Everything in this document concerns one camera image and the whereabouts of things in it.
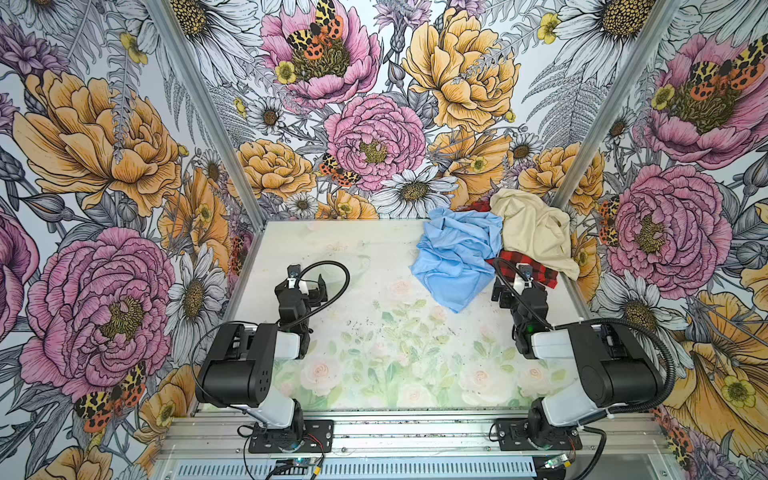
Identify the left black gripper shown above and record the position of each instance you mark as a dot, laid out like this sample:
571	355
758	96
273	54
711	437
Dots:
306	288

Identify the left aluminium corner post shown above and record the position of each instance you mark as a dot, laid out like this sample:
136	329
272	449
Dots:
185	64

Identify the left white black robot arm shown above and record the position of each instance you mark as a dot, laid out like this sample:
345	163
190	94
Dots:
238	369

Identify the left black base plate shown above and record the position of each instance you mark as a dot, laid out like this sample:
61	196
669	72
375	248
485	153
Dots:
310	437

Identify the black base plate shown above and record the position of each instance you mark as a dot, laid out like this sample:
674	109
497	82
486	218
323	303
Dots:
310	437
517	434

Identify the left green circuit board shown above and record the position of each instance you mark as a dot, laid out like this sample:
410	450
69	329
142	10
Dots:
296	466

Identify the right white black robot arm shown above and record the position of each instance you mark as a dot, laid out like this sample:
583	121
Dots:
621	366

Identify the light blue cloth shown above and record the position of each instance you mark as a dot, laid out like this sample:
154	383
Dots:
453	253

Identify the aluminium front frame rail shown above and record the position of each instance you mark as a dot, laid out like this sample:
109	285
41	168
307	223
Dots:
430	433

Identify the red black plaid cloth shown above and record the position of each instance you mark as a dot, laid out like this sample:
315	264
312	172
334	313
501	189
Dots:
532	269

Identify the right green circuit board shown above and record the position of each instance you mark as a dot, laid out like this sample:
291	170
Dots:
562	460

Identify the aluminium corner post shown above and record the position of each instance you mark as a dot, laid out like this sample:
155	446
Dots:
185	64
659	20

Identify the green circuit board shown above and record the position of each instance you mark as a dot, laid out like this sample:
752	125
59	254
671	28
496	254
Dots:
296	466
562	460

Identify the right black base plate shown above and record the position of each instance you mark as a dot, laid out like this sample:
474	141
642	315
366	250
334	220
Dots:
517	434

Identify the beige cloth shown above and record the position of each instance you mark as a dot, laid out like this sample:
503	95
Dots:
534	229

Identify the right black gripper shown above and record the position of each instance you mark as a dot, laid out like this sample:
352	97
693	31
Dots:
527	290

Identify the right aluminium corner post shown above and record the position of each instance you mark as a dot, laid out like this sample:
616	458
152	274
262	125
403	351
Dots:
659	20

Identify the white slotted cable duct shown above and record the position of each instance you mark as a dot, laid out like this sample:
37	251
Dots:
513	467

